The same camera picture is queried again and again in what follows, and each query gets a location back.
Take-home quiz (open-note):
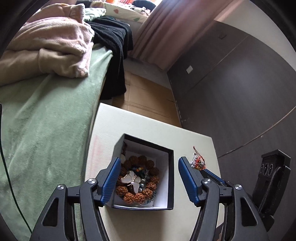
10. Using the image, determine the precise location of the red string bracelet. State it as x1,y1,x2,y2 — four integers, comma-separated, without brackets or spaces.
190,146,208,171

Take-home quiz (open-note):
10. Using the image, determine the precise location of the white butterfly brooch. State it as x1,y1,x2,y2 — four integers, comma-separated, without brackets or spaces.
119,171,142,193

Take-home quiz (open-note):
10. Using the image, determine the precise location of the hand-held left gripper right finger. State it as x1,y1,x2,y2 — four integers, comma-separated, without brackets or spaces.
178,156,270,241

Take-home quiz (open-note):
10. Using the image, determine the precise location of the black braided cable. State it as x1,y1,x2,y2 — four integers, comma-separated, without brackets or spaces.
259,166,282,213

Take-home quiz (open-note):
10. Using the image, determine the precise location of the black bag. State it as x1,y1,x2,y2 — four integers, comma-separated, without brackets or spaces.
133,0,157,9

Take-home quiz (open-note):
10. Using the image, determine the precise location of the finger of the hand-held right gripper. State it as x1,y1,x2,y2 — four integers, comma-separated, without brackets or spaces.
200,169,233,187

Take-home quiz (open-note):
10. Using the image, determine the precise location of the thin black cable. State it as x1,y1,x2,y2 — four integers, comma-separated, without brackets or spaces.
0,101,33,233

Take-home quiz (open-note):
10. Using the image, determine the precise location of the flat cardboard sheet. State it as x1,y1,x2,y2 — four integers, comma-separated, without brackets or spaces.
111,71,182,127

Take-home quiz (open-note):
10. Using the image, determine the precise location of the beige pink fleece blanket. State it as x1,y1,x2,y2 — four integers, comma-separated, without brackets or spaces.
0,3,96,88

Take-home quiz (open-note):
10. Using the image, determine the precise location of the pink curtain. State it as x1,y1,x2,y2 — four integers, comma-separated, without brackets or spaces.
128,0,224,71

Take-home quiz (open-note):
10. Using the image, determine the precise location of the leaf-print windowsill cushion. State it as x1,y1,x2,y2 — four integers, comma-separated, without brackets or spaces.
104,1,151,23

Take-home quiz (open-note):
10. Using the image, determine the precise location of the green bed blanket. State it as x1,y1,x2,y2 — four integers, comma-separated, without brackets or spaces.
0,44,114,235

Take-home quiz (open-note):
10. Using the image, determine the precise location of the brown seed bracelet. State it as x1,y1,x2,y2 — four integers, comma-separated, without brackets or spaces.
116,156,160,205

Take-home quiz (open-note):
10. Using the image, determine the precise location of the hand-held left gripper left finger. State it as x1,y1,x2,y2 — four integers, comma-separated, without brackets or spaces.
30,156,121,241

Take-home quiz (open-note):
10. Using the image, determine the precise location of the black cardboard box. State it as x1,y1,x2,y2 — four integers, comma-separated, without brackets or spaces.
111,133,174,211

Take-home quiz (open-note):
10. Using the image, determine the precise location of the black knitted blanket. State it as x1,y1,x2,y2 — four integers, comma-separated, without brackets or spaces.
87,16,134,100

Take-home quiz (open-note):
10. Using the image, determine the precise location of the light green printed quilt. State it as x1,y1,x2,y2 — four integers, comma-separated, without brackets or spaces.
83,6,107,23

